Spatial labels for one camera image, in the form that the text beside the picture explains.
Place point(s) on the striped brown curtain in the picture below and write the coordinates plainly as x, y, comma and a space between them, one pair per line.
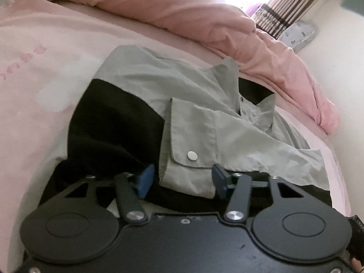
287, 8

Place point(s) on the grey and black jacket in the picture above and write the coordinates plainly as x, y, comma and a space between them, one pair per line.
196, 125

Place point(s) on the pink duvet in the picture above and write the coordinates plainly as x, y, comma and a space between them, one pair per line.
182, 11

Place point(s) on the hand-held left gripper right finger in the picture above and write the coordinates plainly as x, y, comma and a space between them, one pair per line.
219, 179

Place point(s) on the white leaf print cushion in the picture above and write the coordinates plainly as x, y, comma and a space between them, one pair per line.
300, 35

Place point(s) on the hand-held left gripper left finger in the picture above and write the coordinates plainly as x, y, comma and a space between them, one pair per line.
144, 179

